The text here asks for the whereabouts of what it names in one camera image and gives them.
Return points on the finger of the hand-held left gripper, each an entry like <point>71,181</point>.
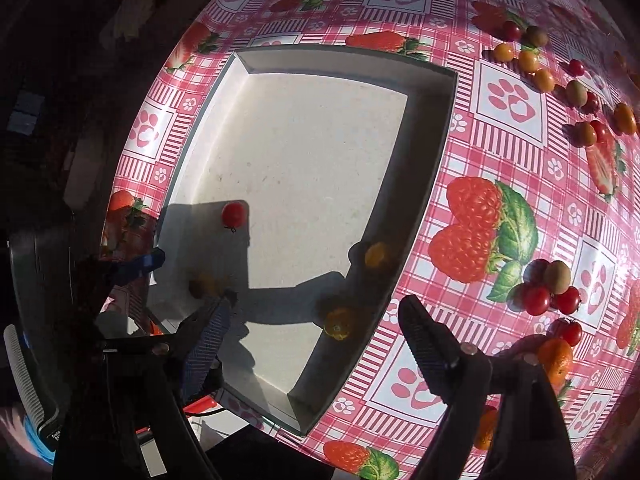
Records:
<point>147,261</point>

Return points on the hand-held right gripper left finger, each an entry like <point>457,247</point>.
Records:
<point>205,345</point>

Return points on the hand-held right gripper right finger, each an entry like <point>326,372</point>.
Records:
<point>425,350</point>

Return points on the yellow cherry tomato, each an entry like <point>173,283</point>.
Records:
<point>377,256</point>
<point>528,61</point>
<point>503,52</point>
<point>339,323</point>
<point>544,80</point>

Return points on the red cherry tomato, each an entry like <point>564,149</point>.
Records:
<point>511,30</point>
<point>566,300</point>
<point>576,67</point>
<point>536,300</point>
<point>234,215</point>
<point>602,130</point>
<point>592,102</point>
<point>570,332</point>

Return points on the mandarin orange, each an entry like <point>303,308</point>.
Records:
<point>556,360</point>
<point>486,427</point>

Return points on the white rectangular tray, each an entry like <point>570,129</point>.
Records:
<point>300,160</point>

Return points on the red object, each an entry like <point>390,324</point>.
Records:
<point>197,404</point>

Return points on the strawberry print checked tablecloth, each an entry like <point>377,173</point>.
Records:
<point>465,120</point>

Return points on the orange kumquat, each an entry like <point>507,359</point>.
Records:
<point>625,118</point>

